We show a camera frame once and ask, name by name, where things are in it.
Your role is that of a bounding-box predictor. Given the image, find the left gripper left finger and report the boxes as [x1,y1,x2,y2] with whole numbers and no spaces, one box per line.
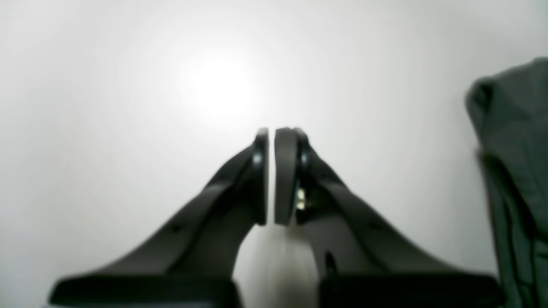
[49,128,268,308]

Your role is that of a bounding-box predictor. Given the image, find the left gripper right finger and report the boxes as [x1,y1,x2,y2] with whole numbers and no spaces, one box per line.
[274,128,503,308]

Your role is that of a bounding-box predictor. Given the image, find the grey T-shirt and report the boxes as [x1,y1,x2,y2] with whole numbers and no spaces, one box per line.
[465,58,548,308]

